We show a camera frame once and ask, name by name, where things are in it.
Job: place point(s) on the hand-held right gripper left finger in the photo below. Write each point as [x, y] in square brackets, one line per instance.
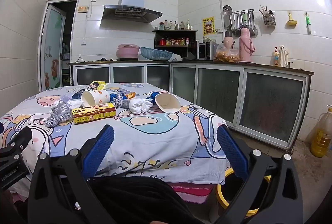
[99, 148]

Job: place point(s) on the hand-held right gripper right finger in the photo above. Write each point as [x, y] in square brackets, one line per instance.
[232, 153]

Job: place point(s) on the yellow and red box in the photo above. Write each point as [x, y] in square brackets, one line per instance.
[93, 115]

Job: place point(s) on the yellow rimmed bin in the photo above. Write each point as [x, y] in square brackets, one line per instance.
[220, 195]

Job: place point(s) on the white tissue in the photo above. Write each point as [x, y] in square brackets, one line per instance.
[75, 104]
[138, 106]

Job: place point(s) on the white paper cup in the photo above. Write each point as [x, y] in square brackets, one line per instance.
[99, 97]
[170, 103]

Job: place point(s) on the clear plastic wrapper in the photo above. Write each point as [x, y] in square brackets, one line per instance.
[65, 97]

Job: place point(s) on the yellow snack bag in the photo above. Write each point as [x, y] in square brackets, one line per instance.
[96, 85]

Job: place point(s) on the blue cloth toy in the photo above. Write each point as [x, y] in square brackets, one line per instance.
[151, 97]

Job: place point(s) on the pink stool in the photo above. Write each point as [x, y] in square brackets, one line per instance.
[190, 191]

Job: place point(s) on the cartoon printed tablecloth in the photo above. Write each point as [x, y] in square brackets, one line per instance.
[155, 141]

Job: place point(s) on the blue toy with orange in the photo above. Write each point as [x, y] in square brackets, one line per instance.
[131, 95]

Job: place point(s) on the kitchen counter cabinet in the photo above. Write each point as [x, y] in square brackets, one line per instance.
[269, 104]

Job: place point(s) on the cooking oil bottle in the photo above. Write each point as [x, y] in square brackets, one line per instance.
[321, 135]

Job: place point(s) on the black induction cooker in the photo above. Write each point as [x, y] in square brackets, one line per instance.
[128, 59]

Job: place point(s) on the bag of bread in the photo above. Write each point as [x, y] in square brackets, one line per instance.
[227, 55]

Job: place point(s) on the pink cooking pot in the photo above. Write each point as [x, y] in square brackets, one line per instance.
[127, 51]

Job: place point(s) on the dish soap bottle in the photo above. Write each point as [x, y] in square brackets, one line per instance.
[276, 59]

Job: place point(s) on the silver microwave oven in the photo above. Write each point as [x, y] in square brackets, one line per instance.
[207, 50]

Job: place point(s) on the tall pink thermos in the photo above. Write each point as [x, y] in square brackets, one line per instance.
[246, 47]

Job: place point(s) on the flower printed glass door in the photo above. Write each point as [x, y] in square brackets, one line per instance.
[51, 52]

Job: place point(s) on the white hanging cloth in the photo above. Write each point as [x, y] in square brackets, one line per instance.
[283, 56]

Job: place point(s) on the blue plastic basket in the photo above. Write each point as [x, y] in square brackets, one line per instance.
[155, 54]

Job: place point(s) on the small pink thermos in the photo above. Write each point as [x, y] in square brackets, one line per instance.
[228, 41]

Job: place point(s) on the dark wooden shelf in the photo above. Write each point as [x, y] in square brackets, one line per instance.
[192, 39]

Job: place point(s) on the row of condiment jars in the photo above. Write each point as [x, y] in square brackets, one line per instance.
[173, 42]

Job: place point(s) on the rack of hanging utensils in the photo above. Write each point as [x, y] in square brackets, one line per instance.
[241, 22]

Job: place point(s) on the metal chopstick holder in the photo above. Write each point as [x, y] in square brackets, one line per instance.
[269, 19]

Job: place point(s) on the row of glass bottles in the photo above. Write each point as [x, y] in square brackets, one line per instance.
[175, 25]

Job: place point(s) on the steel range hood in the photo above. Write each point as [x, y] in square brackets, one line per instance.
[129, 9]

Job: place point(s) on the green and white brush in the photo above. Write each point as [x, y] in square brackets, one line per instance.
[308, 23]

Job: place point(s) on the yellow wall poster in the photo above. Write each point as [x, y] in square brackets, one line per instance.
[208, 25]

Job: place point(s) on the orange wall switch box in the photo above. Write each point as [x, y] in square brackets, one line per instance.
[82, 9]

